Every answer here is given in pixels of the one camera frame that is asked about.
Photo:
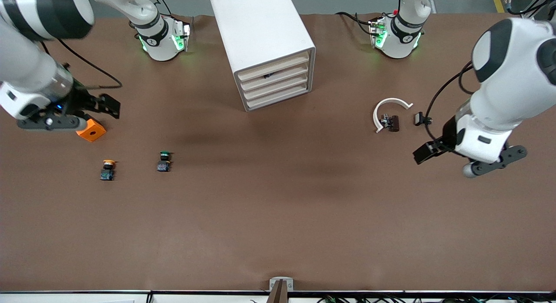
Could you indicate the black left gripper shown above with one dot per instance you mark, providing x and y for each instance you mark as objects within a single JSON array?
[{"x": 447, "y": 134}]

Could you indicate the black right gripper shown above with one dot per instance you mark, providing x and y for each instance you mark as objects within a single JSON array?
[{"x": 79, "y": 98}]

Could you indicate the green push button blue base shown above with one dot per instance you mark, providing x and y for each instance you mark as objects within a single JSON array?
[{"x": 164, "y": 163}]

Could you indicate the white plastic tray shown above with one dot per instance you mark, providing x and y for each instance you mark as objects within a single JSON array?
[{"x": 291, "y": 71}]

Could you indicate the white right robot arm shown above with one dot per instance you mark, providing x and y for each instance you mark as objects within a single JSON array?
[{"x": 26, "y": 68}]

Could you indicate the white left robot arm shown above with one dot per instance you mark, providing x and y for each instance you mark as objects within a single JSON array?
[{"x": 512, "y": 77}]

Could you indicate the yellow push button blue base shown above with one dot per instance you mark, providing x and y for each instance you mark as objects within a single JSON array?
[{"x": 107, "y": 170}]

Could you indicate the orange box with round hole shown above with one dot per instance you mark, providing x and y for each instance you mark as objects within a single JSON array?
[{"x": 93, "y": 132}]

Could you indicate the small black clip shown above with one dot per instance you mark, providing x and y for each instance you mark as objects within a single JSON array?
[{"x": 419, "y": 119}]

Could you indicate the dark brown connector block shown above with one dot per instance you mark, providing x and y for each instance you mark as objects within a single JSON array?
[{"x": 393, "y": 123}]

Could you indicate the white curved plastic arc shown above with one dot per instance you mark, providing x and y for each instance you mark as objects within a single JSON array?
[{"x": 382, "y": 105}]

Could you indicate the brown table cover sheet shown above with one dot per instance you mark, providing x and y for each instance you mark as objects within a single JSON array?
[{"x": 278, "y": 207}]

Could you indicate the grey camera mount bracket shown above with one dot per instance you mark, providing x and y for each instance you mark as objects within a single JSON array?
[{"x": 281, "y": 284}]

